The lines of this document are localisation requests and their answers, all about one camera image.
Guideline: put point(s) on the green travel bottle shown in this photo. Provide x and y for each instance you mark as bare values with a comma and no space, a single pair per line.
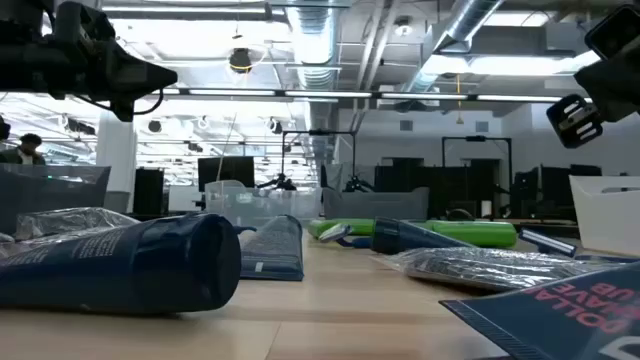
362,226
475,234

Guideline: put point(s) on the black office workstation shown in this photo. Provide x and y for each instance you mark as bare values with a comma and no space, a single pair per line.
550,190

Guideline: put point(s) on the black ceiling device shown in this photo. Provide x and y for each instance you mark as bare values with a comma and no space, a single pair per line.
240,60

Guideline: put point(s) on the black robot rig frame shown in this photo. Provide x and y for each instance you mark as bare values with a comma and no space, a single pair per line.
475,138
320,132

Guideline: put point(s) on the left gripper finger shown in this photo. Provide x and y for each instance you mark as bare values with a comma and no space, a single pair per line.
145,75

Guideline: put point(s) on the navy blue toiletry tube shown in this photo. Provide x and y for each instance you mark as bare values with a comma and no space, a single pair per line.
275,250
415,240
125,265

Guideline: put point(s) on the dark translucent plastic bin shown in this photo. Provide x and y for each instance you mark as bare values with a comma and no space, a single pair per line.
50,200

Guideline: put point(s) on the black disc in plastic bag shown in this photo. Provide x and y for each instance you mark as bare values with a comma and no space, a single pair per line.
490,267
70,222

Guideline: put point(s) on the silver ventilation duct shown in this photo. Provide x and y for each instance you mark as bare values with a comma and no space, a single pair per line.
465,20
315,40

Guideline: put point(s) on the black background monitor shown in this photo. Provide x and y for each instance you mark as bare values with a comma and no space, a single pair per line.
225,172

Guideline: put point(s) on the black cabinet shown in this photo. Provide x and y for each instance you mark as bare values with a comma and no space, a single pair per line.
148,190

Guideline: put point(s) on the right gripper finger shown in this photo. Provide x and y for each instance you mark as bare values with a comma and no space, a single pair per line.
575,121
615,32

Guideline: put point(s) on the person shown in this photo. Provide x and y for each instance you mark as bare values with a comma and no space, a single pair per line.
25,150

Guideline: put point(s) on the grey plastic bin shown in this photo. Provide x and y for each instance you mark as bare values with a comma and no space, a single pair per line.
375,205

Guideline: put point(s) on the navy tube with pink lettering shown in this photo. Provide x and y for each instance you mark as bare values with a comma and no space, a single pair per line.
560,320

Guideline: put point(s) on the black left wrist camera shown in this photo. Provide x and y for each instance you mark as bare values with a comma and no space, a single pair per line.
85,25

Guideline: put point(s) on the white plastic bin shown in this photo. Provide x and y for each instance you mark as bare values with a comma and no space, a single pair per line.
605,220

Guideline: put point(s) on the clear plastic bin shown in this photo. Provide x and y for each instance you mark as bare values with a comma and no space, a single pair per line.
260,205

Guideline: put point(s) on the long ceiling light strip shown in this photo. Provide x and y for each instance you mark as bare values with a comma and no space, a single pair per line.
325,93

